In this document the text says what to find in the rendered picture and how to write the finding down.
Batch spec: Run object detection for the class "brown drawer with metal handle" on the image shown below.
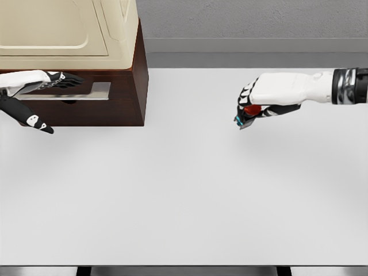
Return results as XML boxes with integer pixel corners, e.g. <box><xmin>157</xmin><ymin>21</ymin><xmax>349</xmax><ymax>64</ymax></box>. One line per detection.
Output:
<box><xmin>0</xmin><ymin>82</ymin><xmax>145</xmax><ymax>128</ymax></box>

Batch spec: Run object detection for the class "red button switch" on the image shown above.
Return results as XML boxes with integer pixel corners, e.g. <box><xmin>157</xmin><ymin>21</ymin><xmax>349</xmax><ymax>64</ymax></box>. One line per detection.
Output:
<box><xmin>233</xmin><ymin>104</ymin><xmax>263</xmax><ymax>131</ymax></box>

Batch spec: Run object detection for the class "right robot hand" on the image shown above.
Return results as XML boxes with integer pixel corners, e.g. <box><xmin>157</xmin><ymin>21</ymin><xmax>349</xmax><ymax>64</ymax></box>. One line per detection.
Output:
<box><xmin>236</xmin><ymin>72</ymin><xmax>311</xmax><ymax>125</ymax></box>

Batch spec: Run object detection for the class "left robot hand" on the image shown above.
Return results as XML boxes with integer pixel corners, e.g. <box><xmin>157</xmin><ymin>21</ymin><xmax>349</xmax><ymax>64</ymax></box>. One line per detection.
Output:
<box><xmin>0</xmin><ymin>70</ymin><xmax>85</xmax><ymax>135</ymax></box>

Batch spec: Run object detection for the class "cream and brown cabinet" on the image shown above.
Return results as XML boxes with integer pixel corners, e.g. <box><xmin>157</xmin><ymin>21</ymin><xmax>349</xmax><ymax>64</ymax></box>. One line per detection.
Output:
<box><xmin>0</xmin><ymin>0</ymin><xmax>150</xmax><ymax>128</ymax></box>

